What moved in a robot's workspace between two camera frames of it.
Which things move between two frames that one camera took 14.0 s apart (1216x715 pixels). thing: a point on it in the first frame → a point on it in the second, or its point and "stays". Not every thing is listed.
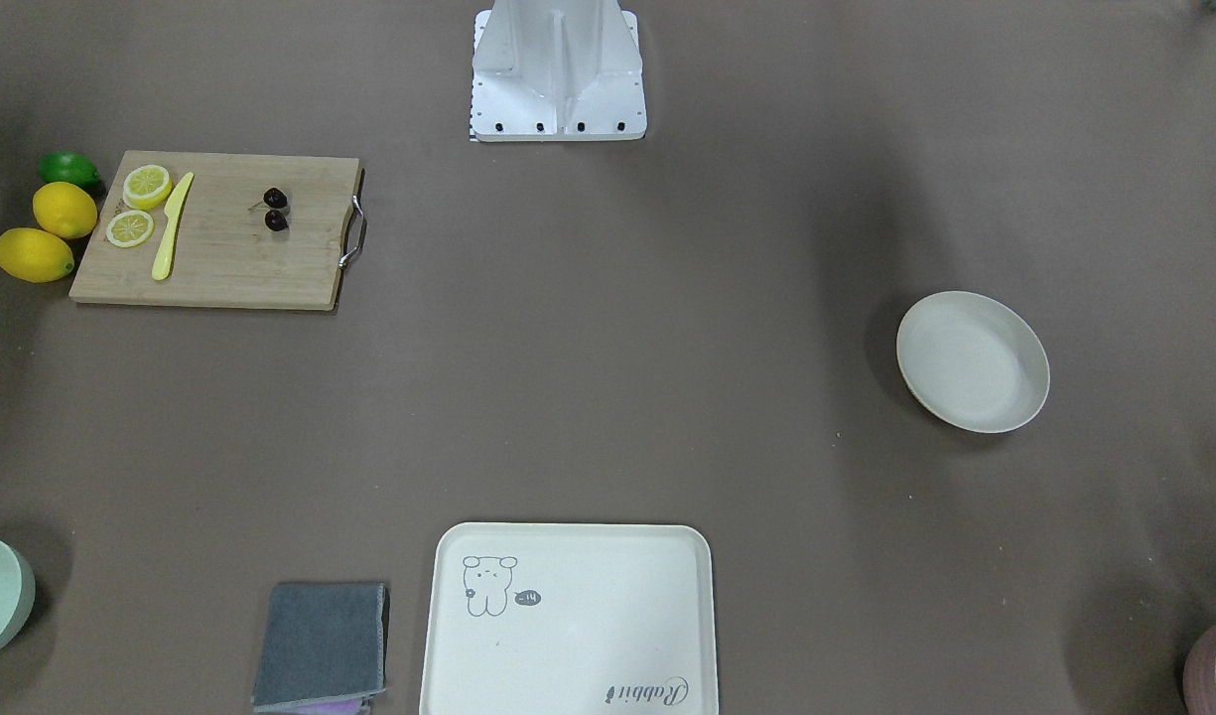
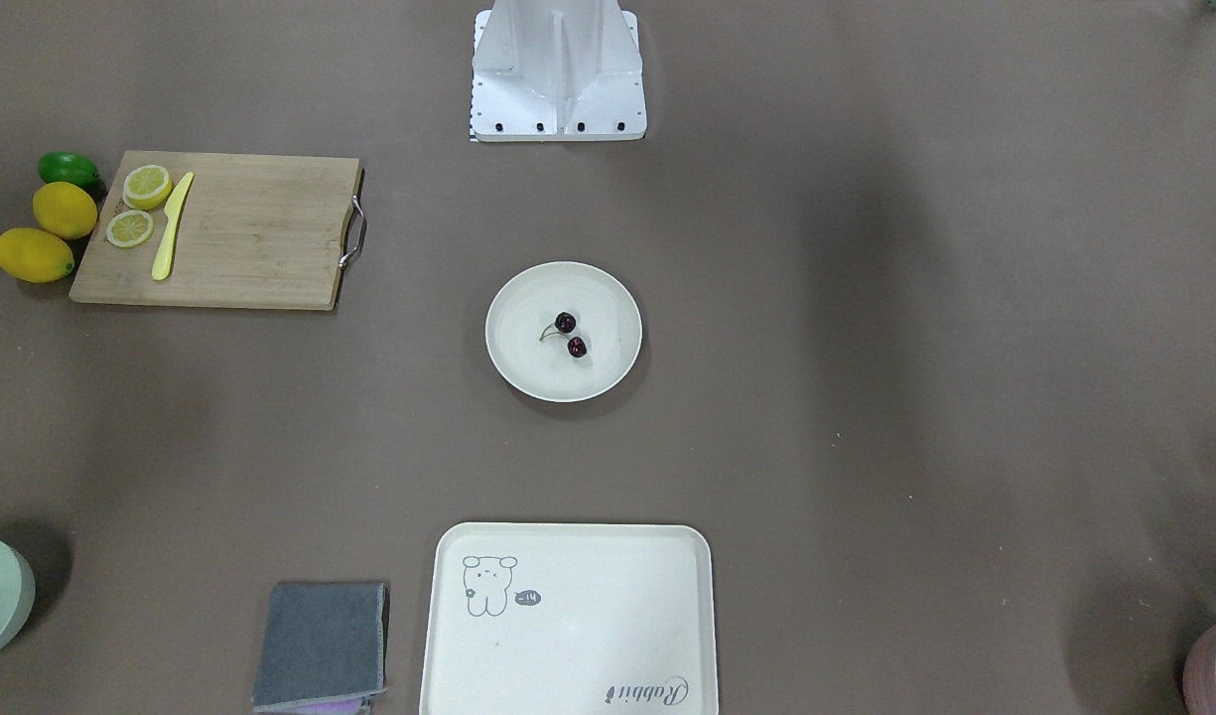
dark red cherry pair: x=276 y=218 → x=564 y=324
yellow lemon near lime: x=65 y=210 stays
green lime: x=67 y=167 stays
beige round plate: x=974 y=360 → x=607 y=318
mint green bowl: x=3 y=595 stays
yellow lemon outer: x=34 y=255 stays
